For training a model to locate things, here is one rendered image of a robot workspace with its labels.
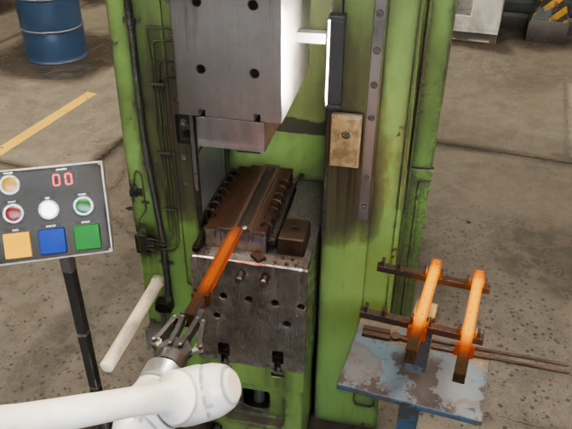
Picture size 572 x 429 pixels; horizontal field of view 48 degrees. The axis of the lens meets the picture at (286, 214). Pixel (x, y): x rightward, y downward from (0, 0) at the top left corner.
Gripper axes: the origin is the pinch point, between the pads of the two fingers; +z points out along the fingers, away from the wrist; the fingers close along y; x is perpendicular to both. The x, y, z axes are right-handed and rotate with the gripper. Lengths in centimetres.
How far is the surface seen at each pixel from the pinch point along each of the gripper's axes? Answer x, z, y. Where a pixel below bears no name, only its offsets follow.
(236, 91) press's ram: 40, 45, -1
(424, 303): -3, 18, 56
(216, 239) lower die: -10.9, 43.8, -8.9
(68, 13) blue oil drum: -67, 423, -272
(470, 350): -2, 3, 68
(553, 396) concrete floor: -106, 91, 120
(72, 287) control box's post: -31, 33, -57
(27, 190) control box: 9, 29, -61
